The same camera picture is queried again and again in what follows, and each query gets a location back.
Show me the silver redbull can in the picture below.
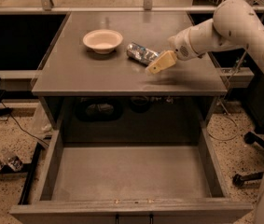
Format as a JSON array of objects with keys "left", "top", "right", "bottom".
[{"left": 126, "top": 42, "right": 160, "bottom": 65}]

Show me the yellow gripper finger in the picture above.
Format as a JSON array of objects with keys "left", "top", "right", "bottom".
[{"left": 146, "top": 50, "right": 177, "bottom": 75}]

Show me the black floor stand frame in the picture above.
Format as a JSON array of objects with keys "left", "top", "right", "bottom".
[{"left": 0, "top": 143, "right": 44, "bottom": 205}]

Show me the black floor cable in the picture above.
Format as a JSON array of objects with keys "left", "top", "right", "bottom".
[{"left": 0, "top": 101, "right": 50, "bottom": 145}]

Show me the grey cabinet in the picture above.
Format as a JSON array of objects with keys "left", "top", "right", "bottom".
[{"left": 32, "top": 10, "right": 229, "bottom": 145}]

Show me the white paper bowl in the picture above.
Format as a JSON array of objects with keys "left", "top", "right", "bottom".
[{"left": 82, "top": 29, "right": 123, "bottom": 54}]

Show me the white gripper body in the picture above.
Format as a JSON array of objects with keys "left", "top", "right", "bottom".
[{"left": 168, "top": 28, "right": 204, "bottom": 61}]

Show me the black office chair base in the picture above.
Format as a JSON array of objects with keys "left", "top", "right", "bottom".
[{"left": 232, "top": 131, "right": 264, "bottom": 188}]

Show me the grey open top drawer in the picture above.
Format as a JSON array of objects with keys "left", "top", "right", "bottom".
[{"left": 10, "top": 131, "right": 252, "bottom": 224}]

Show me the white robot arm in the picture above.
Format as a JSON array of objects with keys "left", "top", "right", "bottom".
[{"left": 146, "top": 0, "right": 264, "bottom": 74}]

